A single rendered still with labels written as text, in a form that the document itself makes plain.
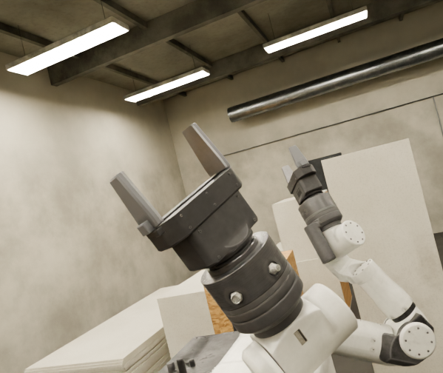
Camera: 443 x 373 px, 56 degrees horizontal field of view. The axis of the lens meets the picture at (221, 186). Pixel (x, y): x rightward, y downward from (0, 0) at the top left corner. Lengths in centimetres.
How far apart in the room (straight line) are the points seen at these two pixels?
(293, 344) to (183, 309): 320
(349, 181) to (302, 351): 268
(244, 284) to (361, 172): 271
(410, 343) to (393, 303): 9
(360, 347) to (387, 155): 219
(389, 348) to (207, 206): 71
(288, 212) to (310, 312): 450
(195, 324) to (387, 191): 186
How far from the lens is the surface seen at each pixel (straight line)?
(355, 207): 311
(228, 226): 42
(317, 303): 47
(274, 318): 43
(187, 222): 39
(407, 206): 311
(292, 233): 497
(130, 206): 40
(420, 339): 105
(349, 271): 107
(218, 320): 225
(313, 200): 103
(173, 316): 370
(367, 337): 104
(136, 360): 371
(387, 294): 105
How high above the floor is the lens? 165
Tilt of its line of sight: 2 degrees up
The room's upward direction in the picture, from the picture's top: 14 degrees counter-clockwise
